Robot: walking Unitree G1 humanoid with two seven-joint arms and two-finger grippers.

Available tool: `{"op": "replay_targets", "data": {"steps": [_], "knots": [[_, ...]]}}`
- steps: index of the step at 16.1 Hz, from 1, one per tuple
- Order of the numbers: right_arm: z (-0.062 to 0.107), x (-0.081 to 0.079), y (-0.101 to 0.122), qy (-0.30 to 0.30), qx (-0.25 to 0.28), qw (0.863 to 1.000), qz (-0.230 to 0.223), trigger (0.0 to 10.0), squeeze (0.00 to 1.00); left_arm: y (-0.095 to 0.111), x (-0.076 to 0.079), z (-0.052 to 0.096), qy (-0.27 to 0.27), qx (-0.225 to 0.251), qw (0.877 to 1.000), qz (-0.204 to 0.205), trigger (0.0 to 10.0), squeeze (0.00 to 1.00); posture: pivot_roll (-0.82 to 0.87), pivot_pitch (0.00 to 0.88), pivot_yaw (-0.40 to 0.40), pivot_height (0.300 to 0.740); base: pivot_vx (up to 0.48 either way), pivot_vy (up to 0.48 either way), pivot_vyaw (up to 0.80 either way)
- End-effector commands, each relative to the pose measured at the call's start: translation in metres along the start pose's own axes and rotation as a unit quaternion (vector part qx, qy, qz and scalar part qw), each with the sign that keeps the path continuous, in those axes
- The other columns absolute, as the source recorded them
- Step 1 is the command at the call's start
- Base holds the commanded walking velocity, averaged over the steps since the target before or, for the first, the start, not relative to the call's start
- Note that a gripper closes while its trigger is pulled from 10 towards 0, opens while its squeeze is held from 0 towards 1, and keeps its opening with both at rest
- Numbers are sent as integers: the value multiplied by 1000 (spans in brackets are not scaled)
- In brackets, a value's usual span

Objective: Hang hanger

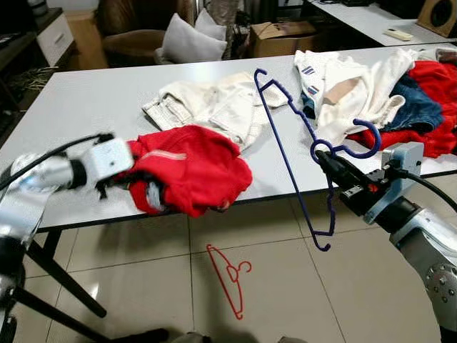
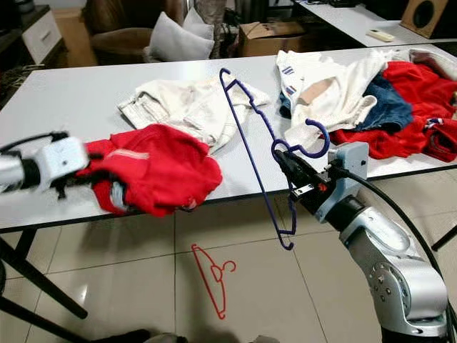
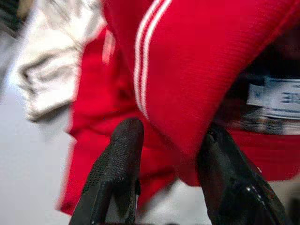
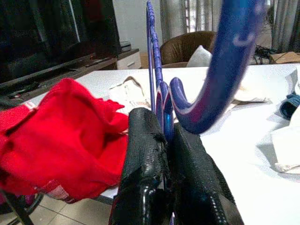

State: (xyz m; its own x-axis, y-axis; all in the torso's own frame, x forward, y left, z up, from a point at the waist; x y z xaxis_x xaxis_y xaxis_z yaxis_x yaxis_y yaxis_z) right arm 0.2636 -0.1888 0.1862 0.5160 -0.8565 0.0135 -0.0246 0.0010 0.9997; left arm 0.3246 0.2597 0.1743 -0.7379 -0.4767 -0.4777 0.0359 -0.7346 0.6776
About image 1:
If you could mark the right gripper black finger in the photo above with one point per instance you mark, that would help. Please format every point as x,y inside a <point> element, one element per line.
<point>337,164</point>
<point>335,177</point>

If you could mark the red jacket white piping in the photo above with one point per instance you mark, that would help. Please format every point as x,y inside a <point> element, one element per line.
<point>200,171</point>

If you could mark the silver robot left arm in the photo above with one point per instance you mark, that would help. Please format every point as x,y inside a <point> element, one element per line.
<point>36,179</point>

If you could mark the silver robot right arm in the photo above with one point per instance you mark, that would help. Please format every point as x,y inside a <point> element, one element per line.
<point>428,243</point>

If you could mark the white garment blue stripes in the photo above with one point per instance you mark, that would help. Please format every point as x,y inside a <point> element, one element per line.
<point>357,89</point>

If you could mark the white table black legs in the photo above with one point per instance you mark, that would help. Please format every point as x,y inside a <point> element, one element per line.
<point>86,100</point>

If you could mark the blue denim garment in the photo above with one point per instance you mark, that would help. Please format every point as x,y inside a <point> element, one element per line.
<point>418,107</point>

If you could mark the cream garment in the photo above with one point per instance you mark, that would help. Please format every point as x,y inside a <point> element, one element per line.
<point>214,107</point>

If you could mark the cardboard box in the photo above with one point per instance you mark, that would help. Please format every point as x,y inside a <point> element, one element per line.
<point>282,39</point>

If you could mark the black tripod stand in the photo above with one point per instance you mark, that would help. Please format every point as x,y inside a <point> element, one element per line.
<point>64,318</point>

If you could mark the white remote control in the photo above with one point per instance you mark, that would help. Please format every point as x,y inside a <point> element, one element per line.
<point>398,34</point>

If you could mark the brown armchair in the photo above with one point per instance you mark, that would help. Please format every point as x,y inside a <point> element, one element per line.
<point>128,43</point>

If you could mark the white desk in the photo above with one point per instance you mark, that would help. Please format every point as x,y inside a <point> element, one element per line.
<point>364,21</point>

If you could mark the grey white garment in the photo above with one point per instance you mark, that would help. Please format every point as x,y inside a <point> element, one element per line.
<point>443,53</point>

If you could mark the white drawer cabinet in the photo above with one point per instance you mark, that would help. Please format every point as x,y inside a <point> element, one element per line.
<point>56,39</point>

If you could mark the white pillow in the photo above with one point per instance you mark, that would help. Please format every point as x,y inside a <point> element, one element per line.
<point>189,44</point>
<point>213,21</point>

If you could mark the wooden speaker box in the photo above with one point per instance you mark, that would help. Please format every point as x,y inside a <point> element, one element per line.
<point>435,16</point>

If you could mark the patterned grey throw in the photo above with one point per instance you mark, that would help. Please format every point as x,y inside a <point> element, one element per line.
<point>228,11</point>

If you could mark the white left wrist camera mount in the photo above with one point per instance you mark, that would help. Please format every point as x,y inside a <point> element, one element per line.
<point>107,157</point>

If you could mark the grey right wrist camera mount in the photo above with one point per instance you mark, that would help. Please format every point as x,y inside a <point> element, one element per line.
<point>403,161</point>

